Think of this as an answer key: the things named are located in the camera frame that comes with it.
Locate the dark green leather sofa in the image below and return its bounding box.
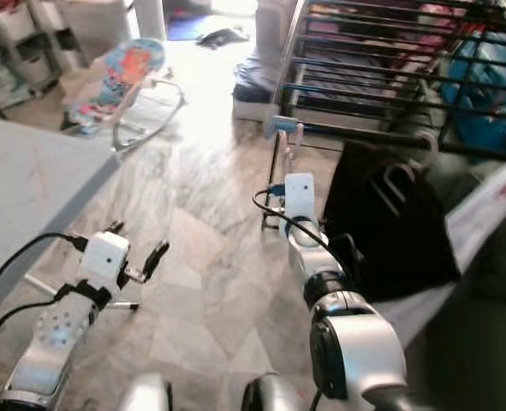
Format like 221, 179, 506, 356
398, 86, 506, 411

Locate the silver left robot leg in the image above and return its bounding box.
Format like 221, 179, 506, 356
120, 375, 172, 411

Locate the dark navy mattress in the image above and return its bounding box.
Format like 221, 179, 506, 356
234, 56, 288, 121

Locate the blue rug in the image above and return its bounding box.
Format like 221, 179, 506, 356
167, 13, 206, 41

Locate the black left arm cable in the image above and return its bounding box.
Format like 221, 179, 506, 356
0, 233, 91, 411

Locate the white ribbed appliance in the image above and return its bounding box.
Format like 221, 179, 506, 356
134, 0, 166, 39

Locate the black t-shirt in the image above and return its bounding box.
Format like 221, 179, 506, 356
323, 141, 463, 301

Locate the black bag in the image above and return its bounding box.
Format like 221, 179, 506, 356
195, 27, 252, 50

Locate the white laundry basket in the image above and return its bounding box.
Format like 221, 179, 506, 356
68, 0, 138, 61

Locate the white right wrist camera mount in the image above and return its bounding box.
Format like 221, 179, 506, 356
284, 174, 316, 223

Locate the blue storage bag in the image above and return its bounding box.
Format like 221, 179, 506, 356
441, 34, 506, 155

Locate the white hanging garment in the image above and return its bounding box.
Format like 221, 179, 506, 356
372, 163, 506, 343

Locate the colourful baby bouncer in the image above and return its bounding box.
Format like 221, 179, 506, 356
63, 39, 187, 151

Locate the black metal drying rack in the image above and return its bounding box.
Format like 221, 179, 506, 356
265, 0, 506, 232

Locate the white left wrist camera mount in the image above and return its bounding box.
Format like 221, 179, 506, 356
79, 231, 129, 288

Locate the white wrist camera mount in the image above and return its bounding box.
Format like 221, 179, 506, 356
79, 231, 129, 288
284, 174, 316, 223

